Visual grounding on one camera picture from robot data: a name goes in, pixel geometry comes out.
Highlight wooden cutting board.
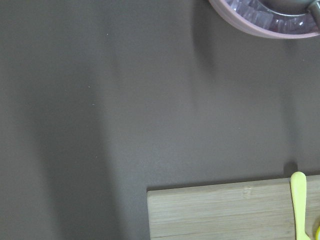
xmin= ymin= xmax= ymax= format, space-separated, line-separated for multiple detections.
xmin=146 ymin=174 xmax=320 ymax=240

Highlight pink bowl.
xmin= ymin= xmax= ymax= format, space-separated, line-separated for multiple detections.
xmin=209 ymin=0 xmax=320 ymax=40

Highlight yellow plastic knife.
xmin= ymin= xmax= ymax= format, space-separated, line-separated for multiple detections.
xmin=290 ymin=171 xmax=311 ymax=240

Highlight metal ice scoop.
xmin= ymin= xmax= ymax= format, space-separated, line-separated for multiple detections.
xmin=260 ymin=0 xmax=320 ymax=16

